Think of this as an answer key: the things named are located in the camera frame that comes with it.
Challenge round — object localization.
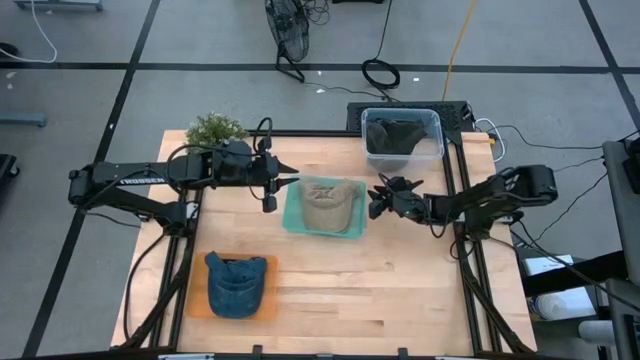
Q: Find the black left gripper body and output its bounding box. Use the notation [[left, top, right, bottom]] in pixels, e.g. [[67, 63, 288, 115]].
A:
[[238, 137, 279, 214]]

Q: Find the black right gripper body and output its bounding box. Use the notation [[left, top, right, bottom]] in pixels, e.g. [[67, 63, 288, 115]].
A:
[[387, 175, 434, 224]]

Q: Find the teal translucent plastic bin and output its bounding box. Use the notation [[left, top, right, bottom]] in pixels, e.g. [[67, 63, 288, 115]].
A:
[[281, 175, 369, 240]]

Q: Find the clear plastic bin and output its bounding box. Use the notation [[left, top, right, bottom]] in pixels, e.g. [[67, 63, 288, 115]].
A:
[[360, 107, 445, 174]]

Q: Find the orange translucent plastic bin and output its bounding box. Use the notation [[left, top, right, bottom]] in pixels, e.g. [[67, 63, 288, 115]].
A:
[[184, 251, 280, 321]]

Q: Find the green potted plant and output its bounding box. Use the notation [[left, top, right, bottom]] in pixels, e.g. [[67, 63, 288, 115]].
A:
[[185, 111, 250, 149]]

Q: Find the black perforated computer case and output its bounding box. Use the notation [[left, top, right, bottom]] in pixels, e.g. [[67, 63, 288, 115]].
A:
[[346, 101, 475, 134]]

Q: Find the black floor fan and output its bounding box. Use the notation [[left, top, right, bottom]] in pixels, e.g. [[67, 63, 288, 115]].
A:
[[263, 0, 312, 84]]

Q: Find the white paper sheet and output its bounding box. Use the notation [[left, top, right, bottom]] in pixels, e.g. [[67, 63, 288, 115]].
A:
[[523, 254, 576, 277]]

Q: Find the black beam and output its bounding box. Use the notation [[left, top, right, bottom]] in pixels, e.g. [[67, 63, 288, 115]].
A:
[[522, 249, 630, 297]]

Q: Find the white roll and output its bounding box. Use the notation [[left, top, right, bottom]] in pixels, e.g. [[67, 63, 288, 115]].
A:
[[530, 287, 597, 322]]

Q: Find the grey upright panel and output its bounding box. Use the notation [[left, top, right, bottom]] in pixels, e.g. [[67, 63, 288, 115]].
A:
[[602, 139, 640, 287]]

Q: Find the grey cylinder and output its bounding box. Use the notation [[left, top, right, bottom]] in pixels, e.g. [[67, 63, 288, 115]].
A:
[[578, 319, 617, 347]]

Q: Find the grey table foot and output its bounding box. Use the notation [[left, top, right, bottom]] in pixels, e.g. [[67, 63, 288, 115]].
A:
[[14, 0, 104, 12], [0, 110, 48, 128]]

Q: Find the black caster base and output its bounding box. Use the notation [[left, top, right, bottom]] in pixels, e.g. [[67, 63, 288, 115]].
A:
[[0, 153, 21, 179]]

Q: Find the black aluminium table frame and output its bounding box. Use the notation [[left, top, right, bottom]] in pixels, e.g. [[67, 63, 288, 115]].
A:
[[119, 128, 539, 360]]

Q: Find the thin black cable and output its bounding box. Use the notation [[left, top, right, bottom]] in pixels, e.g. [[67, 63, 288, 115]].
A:
[[303, 79, 399, 103]]

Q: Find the white cable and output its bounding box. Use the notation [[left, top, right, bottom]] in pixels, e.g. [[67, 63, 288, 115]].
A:
[[0, 0, 59, 65], [473, 117, 507, 164]]

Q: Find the black coiled cable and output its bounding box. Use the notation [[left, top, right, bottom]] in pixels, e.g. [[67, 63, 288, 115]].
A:
[[360, 0, 402, 92]]

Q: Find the yellow cable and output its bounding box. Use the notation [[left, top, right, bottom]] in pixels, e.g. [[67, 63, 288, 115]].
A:
[[441, 0, 479, 102]]

